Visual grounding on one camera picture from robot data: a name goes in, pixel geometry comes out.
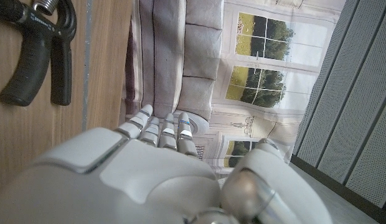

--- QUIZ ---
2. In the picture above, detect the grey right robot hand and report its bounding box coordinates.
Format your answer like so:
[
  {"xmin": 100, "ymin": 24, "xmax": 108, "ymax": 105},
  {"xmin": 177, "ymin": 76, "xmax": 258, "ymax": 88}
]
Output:
[{"xmin": 0, "ymin": 104, "xmax": 334, "ymax": 224}]

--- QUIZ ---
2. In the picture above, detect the black hand grip trainer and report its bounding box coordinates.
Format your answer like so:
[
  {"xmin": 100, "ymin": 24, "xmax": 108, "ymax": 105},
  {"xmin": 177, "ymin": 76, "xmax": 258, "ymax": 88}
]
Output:
[{"xmin": 0, "ymin": 0, "xmax": 78, "ymax": 107}]

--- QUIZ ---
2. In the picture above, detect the printed living room backdrop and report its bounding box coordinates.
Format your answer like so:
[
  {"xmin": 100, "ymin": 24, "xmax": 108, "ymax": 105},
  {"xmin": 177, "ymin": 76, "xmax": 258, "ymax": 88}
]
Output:
[{"xmin": 120, "ymin": 0, "xmax": 346, "ymax": 175}]

